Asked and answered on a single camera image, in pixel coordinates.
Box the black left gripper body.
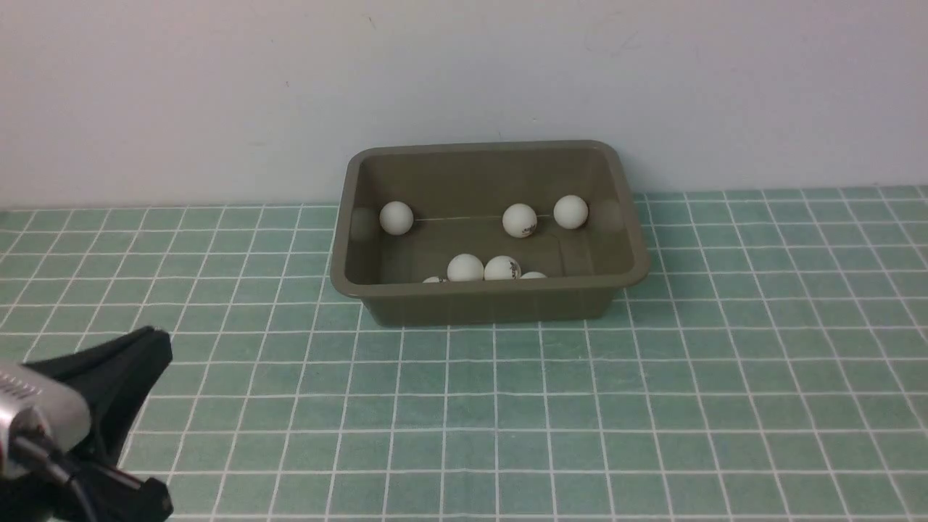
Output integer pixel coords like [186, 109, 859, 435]
[1, 465, 91, 521]

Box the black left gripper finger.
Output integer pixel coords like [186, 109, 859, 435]
[26, 326, 173, 465]
[72, 462, 175, 521]

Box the green checkered tablecloth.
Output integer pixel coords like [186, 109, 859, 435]
[1, 186, 927, 521]

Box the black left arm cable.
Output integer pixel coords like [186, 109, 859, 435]
[11, 431, 99, 522]

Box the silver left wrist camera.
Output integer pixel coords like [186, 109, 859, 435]
[1, 361, 91, 480]

